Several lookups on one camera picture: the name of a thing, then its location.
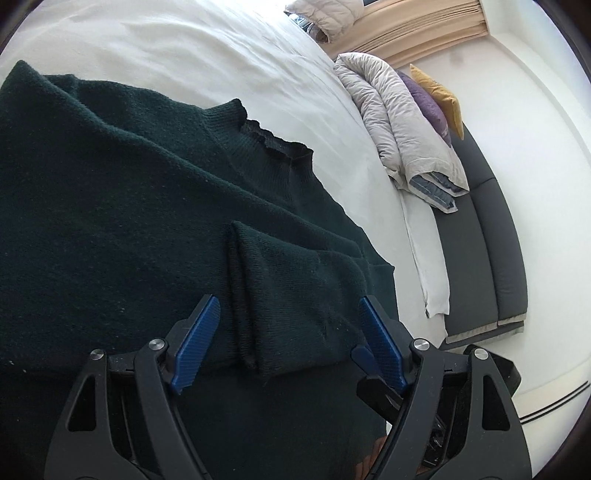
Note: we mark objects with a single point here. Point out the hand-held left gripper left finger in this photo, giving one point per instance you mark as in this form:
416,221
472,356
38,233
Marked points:
198,342

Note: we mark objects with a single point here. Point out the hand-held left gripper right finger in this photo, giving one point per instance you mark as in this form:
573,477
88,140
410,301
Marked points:
383,342

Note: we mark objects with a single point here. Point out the dark green knit sweater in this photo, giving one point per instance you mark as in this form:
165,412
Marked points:
115,207

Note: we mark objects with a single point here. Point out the dark grey sofa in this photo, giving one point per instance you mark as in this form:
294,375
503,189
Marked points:
466,258

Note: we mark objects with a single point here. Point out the blue striped cloth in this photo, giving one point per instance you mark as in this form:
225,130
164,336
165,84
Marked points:
438,194

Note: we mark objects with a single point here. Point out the grey quilted duvet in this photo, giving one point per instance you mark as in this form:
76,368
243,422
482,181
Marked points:
392,115

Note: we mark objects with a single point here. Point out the purple cushion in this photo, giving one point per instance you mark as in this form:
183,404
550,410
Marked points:
427,104

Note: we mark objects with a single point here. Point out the yellow cushion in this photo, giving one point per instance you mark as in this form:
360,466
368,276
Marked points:
443,94

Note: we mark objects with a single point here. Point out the white bed sheet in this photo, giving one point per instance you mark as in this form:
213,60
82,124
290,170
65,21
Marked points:
184,55

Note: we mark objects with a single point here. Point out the beige curtain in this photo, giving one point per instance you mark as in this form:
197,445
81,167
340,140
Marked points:
415,37

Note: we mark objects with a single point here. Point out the beige down jacket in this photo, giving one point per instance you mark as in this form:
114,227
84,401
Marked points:
328,16

